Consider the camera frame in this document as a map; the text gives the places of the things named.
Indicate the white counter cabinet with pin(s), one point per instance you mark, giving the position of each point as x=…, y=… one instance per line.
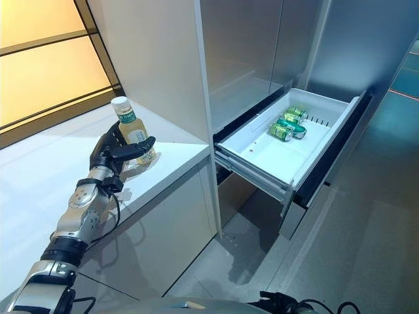
x=65, y=157

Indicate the light green drink can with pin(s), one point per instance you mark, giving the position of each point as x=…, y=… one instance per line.
x=291, y=116
x=281, y=131

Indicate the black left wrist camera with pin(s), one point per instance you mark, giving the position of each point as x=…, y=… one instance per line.
x=113, y=184

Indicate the stainless steel fridge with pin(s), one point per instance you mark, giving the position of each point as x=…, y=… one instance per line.
x=239, y=49

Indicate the white pull-out fridge drawer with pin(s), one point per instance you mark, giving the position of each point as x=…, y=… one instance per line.
x=278, y=157

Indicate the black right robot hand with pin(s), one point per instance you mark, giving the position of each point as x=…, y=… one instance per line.
x=275, y=299

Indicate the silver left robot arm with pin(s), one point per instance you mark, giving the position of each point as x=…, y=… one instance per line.
x=68, y=225

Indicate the dark green drink can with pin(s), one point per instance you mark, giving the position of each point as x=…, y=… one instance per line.
x=293, y=128

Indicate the amber lit panel black frame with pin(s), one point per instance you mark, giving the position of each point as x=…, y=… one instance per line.
x=39, y=65

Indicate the tea bottle with white cap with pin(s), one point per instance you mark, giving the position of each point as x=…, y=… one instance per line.
x=131, y=131

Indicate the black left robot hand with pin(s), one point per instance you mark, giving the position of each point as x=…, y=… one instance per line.
x=127, y=152

